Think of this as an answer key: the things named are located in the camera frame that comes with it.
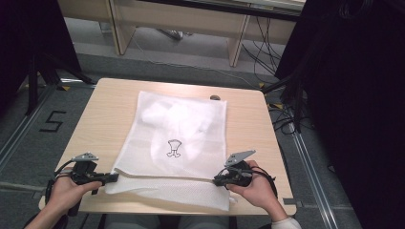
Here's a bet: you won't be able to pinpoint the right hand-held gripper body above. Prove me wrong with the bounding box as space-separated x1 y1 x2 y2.
223 150 257 188

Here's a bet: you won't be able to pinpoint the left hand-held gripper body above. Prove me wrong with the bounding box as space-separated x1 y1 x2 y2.
70 152 104 186

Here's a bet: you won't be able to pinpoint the white mesh laundry bag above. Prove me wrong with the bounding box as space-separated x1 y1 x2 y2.
104 91 239 212

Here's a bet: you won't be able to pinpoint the person's right hand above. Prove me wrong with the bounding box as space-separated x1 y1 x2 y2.
226 159 289 222

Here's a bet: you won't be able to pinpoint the person's left hand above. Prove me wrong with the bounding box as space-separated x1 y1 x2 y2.
47 175 103 218

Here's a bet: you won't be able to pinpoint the person's legs in gray trousers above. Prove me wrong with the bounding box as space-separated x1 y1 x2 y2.
104 214 232 229

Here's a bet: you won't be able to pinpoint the gray tape strip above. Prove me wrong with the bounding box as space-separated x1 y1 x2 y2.
282 198 304 208

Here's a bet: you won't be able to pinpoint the white garment with drawn figure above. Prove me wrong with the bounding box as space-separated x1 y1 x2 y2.
141 99 214 170

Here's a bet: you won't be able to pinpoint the black metal stand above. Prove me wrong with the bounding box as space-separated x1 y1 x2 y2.
26 53 96 116
262 71 307 134

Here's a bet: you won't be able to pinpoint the black curtain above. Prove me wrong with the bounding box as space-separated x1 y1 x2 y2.
0 0 82 109
275 0 405 229

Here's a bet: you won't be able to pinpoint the gray power strip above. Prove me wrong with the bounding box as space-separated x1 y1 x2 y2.
157 28 194 42

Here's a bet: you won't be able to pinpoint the light wooden desk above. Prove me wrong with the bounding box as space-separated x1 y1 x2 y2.
57 0 308 68

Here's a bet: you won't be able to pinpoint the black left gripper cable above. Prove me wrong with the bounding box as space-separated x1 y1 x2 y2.
44 159 75 218

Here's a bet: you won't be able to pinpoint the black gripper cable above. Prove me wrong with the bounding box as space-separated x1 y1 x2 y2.
44 159 75 218
251 165 279 198

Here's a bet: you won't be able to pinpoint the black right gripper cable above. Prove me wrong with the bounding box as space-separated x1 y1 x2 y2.
251 165 279 198

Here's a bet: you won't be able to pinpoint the black cables on floor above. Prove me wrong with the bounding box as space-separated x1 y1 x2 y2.
268 101 314 135

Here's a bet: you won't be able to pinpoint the metal floor rail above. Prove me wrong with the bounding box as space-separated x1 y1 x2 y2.
288 122 340 229
0 84 58 173

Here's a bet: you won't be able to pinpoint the bundle of black hanging cables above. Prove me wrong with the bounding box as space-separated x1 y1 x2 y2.
242 15 288 84

